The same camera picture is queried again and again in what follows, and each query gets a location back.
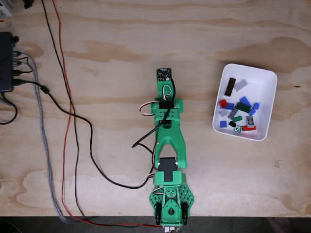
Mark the small black lego brick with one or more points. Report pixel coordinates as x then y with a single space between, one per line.
232 124

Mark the small red lego brick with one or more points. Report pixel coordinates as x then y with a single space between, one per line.
222 103

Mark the dark green lego plate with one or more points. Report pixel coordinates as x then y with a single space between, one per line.
243 107

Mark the small green square lego brick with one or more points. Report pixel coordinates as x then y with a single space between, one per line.
237 129

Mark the long blue lego brick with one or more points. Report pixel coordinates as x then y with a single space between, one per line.
245 100
229 106

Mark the black camera circuit board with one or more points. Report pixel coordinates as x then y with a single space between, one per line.
164 74

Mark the dark grey USB hub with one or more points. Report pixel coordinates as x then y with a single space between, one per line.
6 60

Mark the long red lego brick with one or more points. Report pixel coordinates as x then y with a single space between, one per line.
249 128

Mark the black clamp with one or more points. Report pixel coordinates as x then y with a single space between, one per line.
28 3

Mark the long dark grey lego plate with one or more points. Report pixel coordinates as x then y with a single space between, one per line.
233 113

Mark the white plastic bin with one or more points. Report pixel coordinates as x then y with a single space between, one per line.
263 97

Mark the white box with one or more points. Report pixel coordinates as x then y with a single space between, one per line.
5 8

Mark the brown lego plate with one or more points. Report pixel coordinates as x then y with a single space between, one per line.
230 87

